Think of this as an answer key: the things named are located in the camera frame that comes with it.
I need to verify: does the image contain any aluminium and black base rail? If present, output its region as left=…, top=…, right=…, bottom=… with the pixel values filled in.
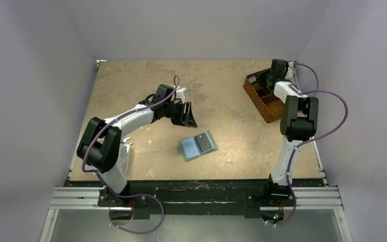
left=50, top=179, right=343, bottom=219

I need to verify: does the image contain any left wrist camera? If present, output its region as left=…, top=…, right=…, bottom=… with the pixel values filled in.
left=177, top=87, right=191, bottom=95

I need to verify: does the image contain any green card holder wallet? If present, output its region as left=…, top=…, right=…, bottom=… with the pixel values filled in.
left=177, top=131, right=218, bottom=162

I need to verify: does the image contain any brown woven divided basket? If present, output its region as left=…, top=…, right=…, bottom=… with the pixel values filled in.
left=242, top=69, right=284, bottom=124

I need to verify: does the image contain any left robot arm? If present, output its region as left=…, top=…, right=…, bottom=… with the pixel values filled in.
left=76, top=84, right=198, bottom=206

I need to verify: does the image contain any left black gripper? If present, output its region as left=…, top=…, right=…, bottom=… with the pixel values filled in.
left=163, top=101, right=196, bottom=128

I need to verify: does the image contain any black credit card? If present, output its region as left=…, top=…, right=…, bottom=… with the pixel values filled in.
left=195, top=132, right=213, bottom=153

